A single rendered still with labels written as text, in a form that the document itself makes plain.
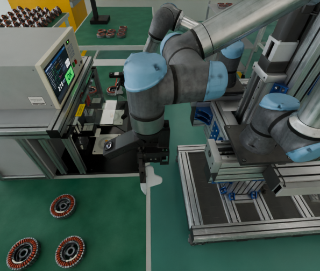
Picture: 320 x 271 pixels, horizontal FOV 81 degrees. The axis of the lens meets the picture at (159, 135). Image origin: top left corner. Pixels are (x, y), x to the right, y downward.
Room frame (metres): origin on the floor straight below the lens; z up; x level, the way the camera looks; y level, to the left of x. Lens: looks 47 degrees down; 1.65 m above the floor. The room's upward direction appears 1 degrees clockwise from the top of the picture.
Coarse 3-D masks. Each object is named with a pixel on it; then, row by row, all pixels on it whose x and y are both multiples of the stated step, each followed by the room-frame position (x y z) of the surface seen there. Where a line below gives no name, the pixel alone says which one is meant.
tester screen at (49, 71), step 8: (64, 48) 0.90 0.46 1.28; (56, 56) 0.80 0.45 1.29; (64, 56) 0.87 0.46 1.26; (56, 64) 0.77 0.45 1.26; (48, 72) 0.68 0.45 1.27; (56, 72) 0.74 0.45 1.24; (56, 80) 0.72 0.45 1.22; (64, 80) 0.78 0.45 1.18; (56, 88) 0.69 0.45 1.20; (56, 96) 0.66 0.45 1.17
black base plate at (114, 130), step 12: (108, 132) 0.84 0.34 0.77; (120, 132) 0.84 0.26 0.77; (84, 156) 0.64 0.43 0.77; (96, 156) 0.64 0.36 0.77; (120, 156) 0.65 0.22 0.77; (132, 156) 0.65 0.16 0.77; (72, 168) 0.56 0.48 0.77; (96, 168) 0.56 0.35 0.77; (108, 168) 0.56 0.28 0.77; (120, 168) 0.57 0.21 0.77; (132, 168) 0.57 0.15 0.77
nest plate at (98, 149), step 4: (100, 136) 0.79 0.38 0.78; (104, 136) 0.80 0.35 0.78; (108, 136) 0.80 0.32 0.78; (112, 136) 0.80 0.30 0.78; (116, 136) 0.80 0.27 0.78; (96, 140) 0.76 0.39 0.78; (100, 140) 0.76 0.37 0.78; (104, 140) 0.76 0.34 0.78; (108, 140) 0.76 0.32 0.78; (96, 144) 0.73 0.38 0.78; (100, 144) 0.73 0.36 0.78; (96, 148) 0.69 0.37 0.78; (100, 148) 0.69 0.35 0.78; (96, 152) 0.67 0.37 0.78; (100, 152) 0.67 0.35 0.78
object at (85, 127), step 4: (84, 128) 0.73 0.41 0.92; (88, 128) 0.73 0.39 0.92; (92, 128) 0.73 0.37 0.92; (96, 128) 0.76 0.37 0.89; (76, 132) 0.71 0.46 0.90; (80, 132) 0.71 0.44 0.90; (84, 132) 0.70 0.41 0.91; (88, 132) 0.70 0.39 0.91; (92, 132) 0.70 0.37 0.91; (96, 132) 0.73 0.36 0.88; (72, 136) 0.69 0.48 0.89; (76, 136) 0.70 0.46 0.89; (80, 136) 0.70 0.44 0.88; (84, 136) 0.70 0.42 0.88; (88, 136) 0.70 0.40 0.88; (92, 136) 0.70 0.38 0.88; (96, 136) 0.71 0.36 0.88; (80, 140) 0.71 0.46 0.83
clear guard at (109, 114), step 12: (84, 96) 0.82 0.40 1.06; (96, 96) 0.82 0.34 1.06; (108, 96) 0.82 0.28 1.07; (120, 96) 0.84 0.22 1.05; (84, 108) 0.72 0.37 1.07; (96, 108) 0.72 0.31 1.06; (108, 108) 0.72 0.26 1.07; (120, 108) 0.75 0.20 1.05; (72, 120) 0.63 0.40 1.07; (84, 120) 0.63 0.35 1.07; (96, 120) 0.63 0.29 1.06; (108, 120) 0.63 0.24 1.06; (120, 120) 0.66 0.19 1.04
